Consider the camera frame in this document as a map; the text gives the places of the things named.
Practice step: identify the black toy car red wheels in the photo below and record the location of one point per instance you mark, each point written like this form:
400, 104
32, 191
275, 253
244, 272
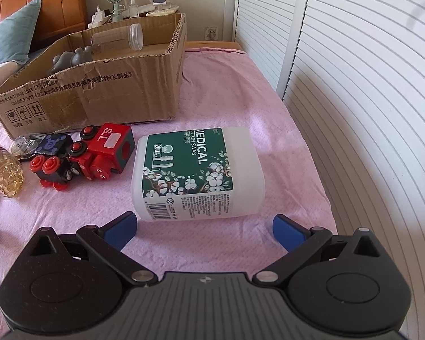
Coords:
53, 145

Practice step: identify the white power strip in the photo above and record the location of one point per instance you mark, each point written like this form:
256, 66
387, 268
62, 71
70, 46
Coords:
98, 19

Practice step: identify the brown cardboard box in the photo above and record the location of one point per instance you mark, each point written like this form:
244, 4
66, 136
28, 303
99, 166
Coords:
127, 92

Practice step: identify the small clear spray bottle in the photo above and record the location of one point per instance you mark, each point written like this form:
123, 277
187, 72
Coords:
133, 7

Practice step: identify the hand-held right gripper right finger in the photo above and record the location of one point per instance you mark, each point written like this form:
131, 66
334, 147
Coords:
288, 232

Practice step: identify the white cotton swab container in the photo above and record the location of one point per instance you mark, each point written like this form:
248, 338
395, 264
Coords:
241, 170

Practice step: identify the wooden bed headboard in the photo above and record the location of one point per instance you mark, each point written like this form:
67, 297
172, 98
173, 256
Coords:
56, 0

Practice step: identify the clear plastic jar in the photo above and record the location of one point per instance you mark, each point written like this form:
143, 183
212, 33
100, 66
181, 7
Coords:
117, 37

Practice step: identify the clear bottle of yellow capsules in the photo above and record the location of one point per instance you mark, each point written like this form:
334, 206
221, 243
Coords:
7, 177

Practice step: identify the grey toy figure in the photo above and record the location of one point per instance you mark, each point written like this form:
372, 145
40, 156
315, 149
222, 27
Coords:
67, 58

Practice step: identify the red toy train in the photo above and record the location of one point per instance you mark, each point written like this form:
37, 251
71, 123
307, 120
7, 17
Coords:
106, 148

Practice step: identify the large blue pillow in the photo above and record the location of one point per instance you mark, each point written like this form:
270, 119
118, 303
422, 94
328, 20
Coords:
10, 35

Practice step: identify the pink cloth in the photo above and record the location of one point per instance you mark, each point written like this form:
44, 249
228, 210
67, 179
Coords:
233, 95

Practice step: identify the white wall socket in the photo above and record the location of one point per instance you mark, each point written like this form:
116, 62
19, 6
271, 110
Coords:
211, 33

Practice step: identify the blue floral bedsheet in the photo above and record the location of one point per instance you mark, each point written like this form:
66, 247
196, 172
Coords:
40, 55

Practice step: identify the white louvered closet door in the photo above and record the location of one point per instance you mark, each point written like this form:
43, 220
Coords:
269, 24
375, 113

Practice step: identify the long white holder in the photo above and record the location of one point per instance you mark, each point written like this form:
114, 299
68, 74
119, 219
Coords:
145, 9

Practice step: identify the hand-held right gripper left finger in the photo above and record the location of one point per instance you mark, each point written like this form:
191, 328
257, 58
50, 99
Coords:
120, 228

